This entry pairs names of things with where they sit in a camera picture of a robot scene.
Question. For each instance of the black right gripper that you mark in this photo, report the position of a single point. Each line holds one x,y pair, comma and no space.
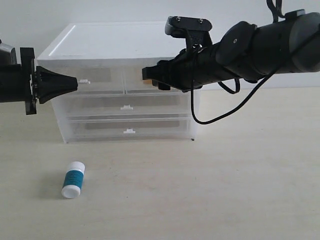
180,72

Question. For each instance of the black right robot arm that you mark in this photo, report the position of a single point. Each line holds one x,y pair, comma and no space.
246,51

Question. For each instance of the clear bottom wide drawer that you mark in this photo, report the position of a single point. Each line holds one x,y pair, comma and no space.
118,127

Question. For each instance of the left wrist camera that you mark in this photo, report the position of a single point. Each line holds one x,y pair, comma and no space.
8,54

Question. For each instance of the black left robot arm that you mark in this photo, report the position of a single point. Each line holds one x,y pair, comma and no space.
7,84

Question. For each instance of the clear middle wide drawer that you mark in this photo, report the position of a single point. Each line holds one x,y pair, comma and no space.
76,106

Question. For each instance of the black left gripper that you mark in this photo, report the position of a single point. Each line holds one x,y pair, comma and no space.
24,86

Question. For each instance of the white plastic drawer cabinet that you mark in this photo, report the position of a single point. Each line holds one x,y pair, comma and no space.
129,46

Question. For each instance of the white bottle teal label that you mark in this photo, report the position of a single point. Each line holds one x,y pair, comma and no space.
73,180

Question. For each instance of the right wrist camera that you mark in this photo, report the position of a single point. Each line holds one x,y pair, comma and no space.
195,31

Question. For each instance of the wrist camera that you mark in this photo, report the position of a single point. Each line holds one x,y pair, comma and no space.
195,31
8,54

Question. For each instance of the clear wide drawer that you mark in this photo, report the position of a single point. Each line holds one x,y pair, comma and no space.
118,127
76,106

